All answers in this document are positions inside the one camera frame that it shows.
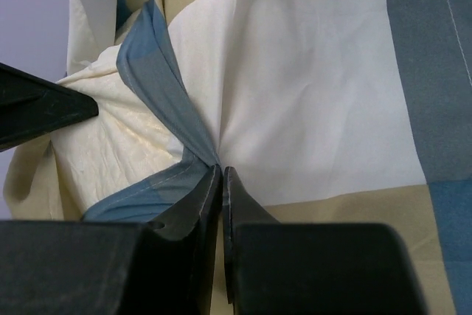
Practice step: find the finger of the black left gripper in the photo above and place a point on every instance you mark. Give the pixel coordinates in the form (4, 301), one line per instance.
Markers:
(32, 107)

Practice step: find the white pillow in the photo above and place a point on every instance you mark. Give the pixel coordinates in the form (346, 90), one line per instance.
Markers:
(123, 145)

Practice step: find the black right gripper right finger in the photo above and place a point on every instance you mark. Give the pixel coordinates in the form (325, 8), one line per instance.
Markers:
(322, 268)

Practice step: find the blue beige white checked pillowcase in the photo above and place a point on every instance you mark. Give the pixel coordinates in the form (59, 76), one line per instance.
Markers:
(331, 111)

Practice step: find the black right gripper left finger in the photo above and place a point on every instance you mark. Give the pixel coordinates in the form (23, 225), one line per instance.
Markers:
(164, 266)

